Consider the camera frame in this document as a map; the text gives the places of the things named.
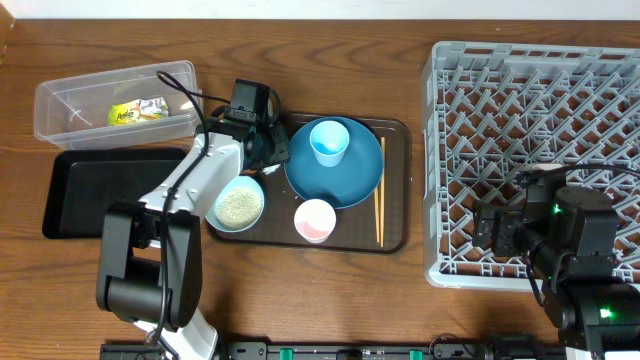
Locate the pink white cup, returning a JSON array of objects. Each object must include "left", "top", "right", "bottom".
[{"left": 294, "top": 199, "right": 337, "bottom": 244}]

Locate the large blue plate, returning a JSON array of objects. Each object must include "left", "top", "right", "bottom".
[{"left": 284, "top": 117, "right": 384, "bottom": 209}]

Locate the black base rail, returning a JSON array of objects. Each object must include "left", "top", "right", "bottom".
[{"left": 98, "top": 329, "right": 567, "bottom": 360}]

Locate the grey dishwasher rack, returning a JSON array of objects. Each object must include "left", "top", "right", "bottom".
[{"left": 421, "top": 41, "right": 639, "bottom": 291}]

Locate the brown serving tray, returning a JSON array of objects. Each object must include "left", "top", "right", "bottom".
[{"left": 207, "top": 113, "right": 411, "bottom": 254}]

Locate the light blue rice bowl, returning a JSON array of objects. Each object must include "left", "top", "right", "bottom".
[{"left": 205, "top": 176, "right": 265, "bottom": 233}]

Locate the clear plastic waste bin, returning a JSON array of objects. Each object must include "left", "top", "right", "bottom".
[{"left": 34, "top": 60, "right": 198, "bottom": 150}]

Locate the yellow green snack wrapper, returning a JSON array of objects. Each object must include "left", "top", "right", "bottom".
[{"left": 107, "top": 97, "right": 169, "bottom": 126}]

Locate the black plastic tray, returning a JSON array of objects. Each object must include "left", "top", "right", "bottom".
[{"left": 42, "top": 148, "right": 185, "bottom": 239}]

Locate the light blue cup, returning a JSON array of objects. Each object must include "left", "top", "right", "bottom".
[{"left": 310, "top": 120, "right": 350, "bottom": 167}]

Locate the white tissue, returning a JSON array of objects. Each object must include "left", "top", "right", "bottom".
[{"left": 261, "top": 164, "right": 280, "bottom": 175}]

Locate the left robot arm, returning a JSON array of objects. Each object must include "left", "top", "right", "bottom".
[{"left": 96, "top": 108, "right": 290, "bottom": 360}]

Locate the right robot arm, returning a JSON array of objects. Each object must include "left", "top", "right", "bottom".
[{"left": 472, "top": 166, "right": 639, "bottom": 359}]

